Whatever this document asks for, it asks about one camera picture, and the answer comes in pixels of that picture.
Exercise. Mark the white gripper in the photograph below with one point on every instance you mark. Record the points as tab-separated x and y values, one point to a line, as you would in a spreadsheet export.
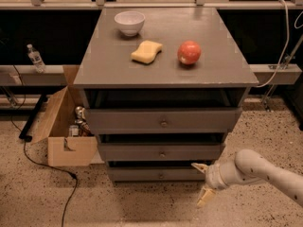
213	176

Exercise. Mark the grey bottom drawer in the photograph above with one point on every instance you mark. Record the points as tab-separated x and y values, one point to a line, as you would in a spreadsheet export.
145	174

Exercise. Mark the grey drawer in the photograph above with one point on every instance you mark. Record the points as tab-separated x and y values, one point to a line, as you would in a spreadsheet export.
145	174
133	152
135	121

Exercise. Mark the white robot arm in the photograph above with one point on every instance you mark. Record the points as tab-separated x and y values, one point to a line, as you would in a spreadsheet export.
248	167

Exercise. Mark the grey middle drawer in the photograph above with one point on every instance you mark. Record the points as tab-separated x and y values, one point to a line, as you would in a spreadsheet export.
133	152

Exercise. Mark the grey top drawer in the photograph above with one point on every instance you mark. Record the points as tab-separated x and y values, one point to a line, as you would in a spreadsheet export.
135	121

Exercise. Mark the grey drawer cabinet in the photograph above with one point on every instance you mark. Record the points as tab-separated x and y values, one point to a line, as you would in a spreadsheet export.
109	79

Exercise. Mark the red apple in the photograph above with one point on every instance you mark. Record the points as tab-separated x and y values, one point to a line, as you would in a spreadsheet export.
189	52

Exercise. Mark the metal can in box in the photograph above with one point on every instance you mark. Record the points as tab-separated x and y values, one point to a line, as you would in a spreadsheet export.
73	131

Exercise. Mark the yellow sponge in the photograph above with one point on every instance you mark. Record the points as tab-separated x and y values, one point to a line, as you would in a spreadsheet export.
146	52

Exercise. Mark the shiny bottle in box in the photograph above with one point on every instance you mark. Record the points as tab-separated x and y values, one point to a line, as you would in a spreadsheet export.
81	121

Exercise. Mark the cardboard box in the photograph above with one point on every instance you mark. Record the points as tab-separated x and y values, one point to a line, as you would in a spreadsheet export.
63	150

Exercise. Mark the white bowl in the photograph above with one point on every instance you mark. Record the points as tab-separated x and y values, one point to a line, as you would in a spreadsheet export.
130	22

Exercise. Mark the black table leg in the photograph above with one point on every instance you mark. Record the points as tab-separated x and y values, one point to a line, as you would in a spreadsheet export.
24	132

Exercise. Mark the clear water bottle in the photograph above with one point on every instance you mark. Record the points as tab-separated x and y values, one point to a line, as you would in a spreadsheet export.
36	58

